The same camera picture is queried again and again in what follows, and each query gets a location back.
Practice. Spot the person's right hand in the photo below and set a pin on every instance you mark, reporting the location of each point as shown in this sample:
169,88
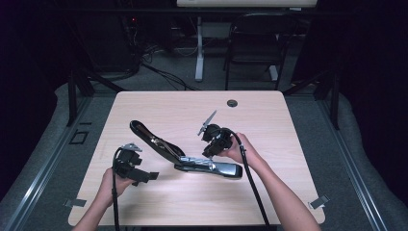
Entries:
243,152

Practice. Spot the black folding chair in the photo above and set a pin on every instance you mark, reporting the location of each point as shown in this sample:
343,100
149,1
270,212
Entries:
256,45

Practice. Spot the dark curtain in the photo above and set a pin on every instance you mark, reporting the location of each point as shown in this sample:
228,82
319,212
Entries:
378,96
25,96

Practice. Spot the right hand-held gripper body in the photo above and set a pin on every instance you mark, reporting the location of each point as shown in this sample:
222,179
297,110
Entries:
219,136

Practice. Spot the black metal stand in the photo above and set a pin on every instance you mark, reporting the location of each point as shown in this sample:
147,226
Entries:
335,106
72,102

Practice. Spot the dark equipment box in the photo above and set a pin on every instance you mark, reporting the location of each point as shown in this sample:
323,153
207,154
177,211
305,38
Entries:
109,41

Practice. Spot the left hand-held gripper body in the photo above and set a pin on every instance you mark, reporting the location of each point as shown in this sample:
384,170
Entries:
126,160

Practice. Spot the grey tape piece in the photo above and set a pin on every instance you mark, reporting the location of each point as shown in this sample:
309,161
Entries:
320,202
76,202

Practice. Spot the person's left hand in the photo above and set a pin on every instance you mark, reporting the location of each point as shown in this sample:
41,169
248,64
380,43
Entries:
109,187

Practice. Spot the white desk top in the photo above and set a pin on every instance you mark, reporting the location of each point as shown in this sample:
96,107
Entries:
243,3

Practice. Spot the white desk leg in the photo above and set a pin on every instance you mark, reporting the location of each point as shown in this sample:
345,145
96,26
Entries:
273,73
199,64

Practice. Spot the aluminium floor rail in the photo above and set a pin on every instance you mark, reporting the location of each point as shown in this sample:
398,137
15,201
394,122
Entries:
48,163
352,170

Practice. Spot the black stapler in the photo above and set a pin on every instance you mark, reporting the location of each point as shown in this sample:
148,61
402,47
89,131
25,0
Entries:
224,169

